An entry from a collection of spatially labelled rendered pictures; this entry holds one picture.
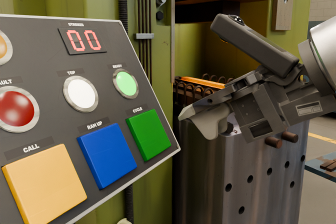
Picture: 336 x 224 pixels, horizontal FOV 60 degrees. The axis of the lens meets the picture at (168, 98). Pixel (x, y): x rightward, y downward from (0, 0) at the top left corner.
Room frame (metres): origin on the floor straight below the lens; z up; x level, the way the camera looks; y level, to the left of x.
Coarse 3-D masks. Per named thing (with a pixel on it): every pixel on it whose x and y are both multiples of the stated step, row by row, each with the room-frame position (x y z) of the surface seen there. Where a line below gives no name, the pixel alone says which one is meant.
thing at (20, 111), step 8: (0, 96) 0.32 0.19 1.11; (8, 96) 0.33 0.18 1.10; (16, 96) 0.33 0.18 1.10; (24, 96) 0.34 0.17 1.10; (0, 104) 0.32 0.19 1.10; (8, 104) 0.32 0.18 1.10; (16, 104) 0.33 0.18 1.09; (24, 104) 0.34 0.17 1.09; (32, 104) 0.35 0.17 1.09; (0, 112) 0.31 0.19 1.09; (8, 112) 0.32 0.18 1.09; (16, 112) 0.32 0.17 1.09; (24, 112) 0.33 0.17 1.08; (32, 112) 0.34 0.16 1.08; (8, 120) 0.31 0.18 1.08; (16, 120) 0.32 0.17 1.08; (24, 120) 0.32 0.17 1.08
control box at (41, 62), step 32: (0, 32) 0.37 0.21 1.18; (32, 32) 0.41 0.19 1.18; (64, 32) 0.45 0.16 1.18; (96, 32) 0.51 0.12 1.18; (0, 64) 0.35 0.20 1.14; (32, 64) 0.38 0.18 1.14; (64, 64) 0.42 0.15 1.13; (96, 64) 0.47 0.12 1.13; (128, 64) 0.53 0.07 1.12; (32, 96) 0.35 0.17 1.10; (64, 96) 0.39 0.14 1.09; (96, 96) 0.43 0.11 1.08; (128, 96) 0.48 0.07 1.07; (0, 128) 0.30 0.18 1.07; (32, 128) 0.33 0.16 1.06; (64, 128) 0.36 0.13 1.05; (96, 128) 0.40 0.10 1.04; (128, 128) 0.44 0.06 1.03; (0, 160) 0.28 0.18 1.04; (160, 160) 0.46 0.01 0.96; (0, 192) 0.27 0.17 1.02; (96, 192) 0.34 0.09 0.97
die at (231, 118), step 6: (174, 78) 1.14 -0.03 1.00; (174, 84) 1.05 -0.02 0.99; (180, 84) 1.05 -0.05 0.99; (198, 84) 1.01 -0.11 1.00; (204, 84) 0.99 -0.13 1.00; (174, 90) 0.99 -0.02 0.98; (180, 90) 0.99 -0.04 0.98; (186, 90) 0.98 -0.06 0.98; (198, 90) 0.94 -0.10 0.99; (216, 90) 0.93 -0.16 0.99; (174, 96) 0.96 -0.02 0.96; (180, 96) 0.93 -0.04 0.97; (186, 96) 0.91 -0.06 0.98; (198, 96) 0.89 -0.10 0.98; (174, 102) 0.96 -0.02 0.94; (180, 102) 0.93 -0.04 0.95; (186, 102) 0.91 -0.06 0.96; (234, 114) 0.81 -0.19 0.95; (228, 120) 0.80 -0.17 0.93; (234, 120) 0.81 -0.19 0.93
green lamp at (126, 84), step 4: (120, 72) 0.50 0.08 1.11; (124, 72) 0.51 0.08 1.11; (116, 76) 0.49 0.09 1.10; (120, 76) 0.49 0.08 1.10; (124, 76) 0.50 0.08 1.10; (128, 76) 0.51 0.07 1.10; (116, 80) 0.48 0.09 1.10; (120, 80) 0.49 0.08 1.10; (124, 80) 0.49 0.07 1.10; (128, 80) 0.50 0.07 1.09; (132, 80) 0.51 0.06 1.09; (120, 84) 0.48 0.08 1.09; (124, 84) 0.49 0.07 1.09; (128, 84) 0.50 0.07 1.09; (132, 84) 0.51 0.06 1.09; (120, 88) 0.48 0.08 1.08; (124, 88) 0.48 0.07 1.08; (128, 88) 0.49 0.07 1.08; (132, 88) 0.50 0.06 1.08; (124, 92) 0.48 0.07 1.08; (128, 92) 0.49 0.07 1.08; (132, 92) 0.49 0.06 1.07
